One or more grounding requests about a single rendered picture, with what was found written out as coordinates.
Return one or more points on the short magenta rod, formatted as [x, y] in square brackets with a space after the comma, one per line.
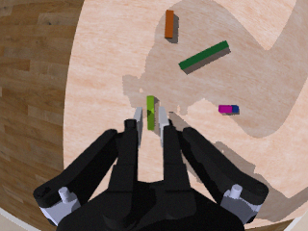
[225, 108]

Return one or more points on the orange rod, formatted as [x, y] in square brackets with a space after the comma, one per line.
[169, 24]

